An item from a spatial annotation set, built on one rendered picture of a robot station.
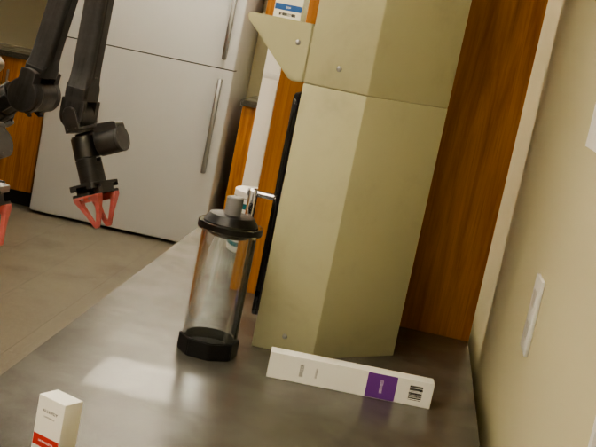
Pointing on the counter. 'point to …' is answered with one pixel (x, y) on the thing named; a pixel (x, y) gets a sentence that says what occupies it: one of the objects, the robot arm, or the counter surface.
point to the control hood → (286, 42)
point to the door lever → (255, 199)
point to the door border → (278, 202)
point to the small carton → (292, 9)
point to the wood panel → (449, 164)
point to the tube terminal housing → (359, 175)
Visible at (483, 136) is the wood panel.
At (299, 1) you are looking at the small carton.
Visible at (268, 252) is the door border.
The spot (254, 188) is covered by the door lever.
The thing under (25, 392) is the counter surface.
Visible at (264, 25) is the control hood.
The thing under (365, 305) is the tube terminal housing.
